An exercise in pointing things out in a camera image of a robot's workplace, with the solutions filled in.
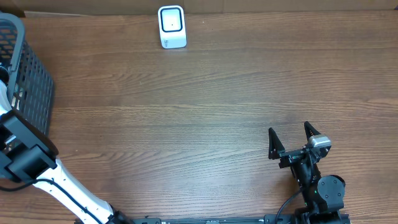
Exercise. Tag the grey plastic mesh basket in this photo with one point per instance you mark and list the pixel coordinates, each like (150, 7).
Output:
(30, 87)

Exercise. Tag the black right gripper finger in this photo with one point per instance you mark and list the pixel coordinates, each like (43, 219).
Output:
(276, 148)
(310, 131)

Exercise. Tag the white barcode scanner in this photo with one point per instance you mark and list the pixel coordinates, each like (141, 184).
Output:
(172, 28)

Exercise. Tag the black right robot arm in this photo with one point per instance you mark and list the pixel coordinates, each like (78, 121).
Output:
(323, 195)

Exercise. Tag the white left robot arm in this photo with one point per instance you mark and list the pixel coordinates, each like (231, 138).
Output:
(28, 156)

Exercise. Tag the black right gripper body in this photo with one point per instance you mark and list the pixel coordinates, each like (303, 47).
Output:
(290, 158)

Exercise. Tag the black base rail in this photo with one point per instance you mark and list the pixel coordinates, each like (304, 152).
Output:
(202, 221)

